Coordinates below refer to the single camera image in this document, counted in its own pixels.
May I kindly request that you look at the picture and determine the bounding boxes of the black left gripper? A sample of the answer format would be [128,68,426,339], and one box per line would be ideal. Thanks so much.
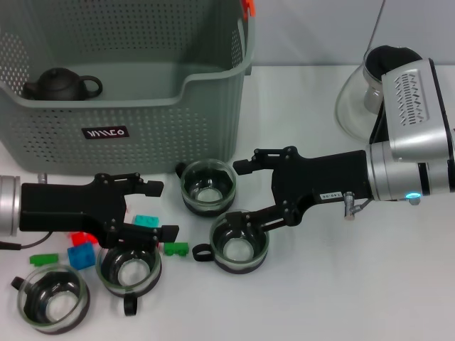
[19,173,180,251]

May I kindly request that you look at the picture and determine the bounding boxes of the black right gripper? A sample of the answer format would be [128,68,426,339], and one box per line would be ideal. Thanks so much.
[223,145,371,235]

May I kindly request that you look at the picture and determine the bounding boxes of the glass teacup with black base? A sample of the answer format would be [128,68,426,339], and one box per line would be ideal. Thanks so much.
[95,244,164,317]
[175,158,237,217]
[191,209,270,276]
[10,264,92,335]

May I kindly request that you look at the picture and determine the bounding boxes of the grey-green perforated storage bin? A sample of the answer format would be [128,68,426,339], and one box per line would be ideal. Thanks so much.
[0,0,257,178]

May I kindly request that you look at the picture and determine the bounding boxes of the teal building brick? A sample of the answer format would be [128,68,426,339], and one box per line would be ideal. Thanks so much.
[133,214,161,228]

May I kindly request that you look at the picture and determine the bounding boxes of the green building brick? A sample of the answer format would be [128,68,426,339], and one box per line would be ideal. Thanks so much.
[163,242,190,257]
[29,252,60,266]

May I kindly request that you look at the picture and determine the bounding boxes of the small red brick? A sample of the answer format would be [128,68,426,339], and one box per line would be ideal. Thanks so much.
[70,231,99,247]

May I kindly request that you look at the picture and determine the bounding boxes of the blue building brick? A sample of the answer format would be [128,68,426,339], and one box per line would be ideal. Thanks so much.
[67,243,97,273]

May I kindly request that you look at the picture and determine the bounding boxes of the dark clay teapot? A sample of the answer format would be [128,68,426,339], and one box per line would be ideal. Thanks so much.
[22,67,104,102]

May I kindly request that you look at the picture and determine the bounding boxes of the right gripper cable with plug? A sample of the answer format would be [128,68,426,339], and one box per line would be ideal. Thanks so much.
[343,191,373,220]

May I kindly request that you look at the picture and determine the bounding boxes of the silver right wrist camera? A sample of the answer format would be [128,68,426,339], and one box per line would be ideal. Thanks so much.
[380,58,455,163]

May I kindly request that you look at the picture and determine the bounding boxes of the thin grey wall cable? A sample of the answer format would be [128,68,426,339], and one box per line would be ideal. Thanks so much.
[368,0,387,47]

